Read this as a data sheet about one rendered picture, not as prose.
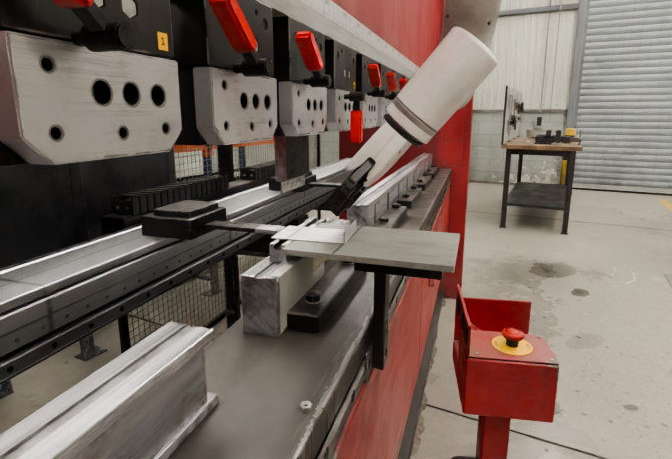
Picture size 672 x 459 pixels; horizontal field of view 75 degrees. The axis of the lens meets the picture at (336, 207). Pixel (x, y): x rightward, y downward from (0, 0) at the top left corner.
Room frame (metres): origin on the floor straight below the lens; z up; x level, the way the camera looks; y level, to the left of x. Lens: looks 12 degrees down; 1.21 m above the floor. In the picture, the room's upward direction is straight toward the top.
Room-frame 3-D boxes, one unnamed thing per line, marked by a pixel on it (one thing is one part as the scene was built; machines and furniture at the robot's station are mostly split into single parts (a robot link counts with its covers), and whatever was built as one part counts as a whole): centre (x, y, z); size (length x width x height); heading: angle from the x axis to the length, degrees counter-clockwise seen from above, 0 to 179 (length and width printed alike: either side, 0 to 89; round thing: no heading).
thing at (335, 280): (0.77, 0.01, 0.89); 0.30 x 0.05 x 0.03; 162
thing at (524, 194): (5.24, -2.47, 0.75); 1.80 x 0.75 x 1.50; 153
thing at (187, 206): (0.81, 0.22, 1.01); 0.26 x 0.12 x 0.05; 72
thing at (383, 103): (1.30, -0.11, 1.26); 0.15 x 0.09 x 0.17; 162
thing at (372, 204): (1.95, -0.32, 0.92); 1.67 x 0.06 x 0.10; 162
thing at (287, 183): (0.75, 0.07, 1.13); 0.10 x 0.02 x 0.10; 162
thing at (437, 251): (0.70, -0.07, 1.00); 0.26 x 0.18 x 0.01; 72
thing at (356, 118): (0.88, -0.04, 1.20); 0.04 x 0.02 x 0.10; 72
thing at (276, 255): (0.78, 0.06, 0.99); 0.20 x 0.03 x 0.03; 162
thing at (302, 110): (0.73, 0.08, 1.26); 0.15 x 0.09 x 0.17; 162
